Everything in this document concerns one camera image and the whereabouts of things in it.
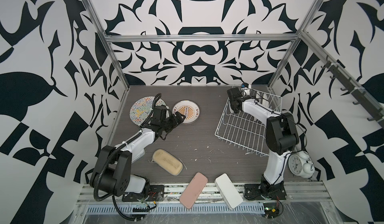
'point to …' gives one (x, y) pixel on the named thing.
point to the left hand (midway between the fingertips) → (182, 117)
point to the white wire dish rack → (243, 130)
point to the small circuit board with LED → (271, 210)
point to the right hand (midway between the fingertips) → (258, 99)
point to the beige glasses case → (167, 161)
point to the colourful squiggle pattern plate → (141, 108)
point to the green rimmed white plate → (245, 91)
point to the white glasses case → (232, 198)
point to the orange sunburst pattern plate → (188, 108)
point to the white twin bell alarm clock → (301, 164)
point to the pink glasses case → (193, 191)
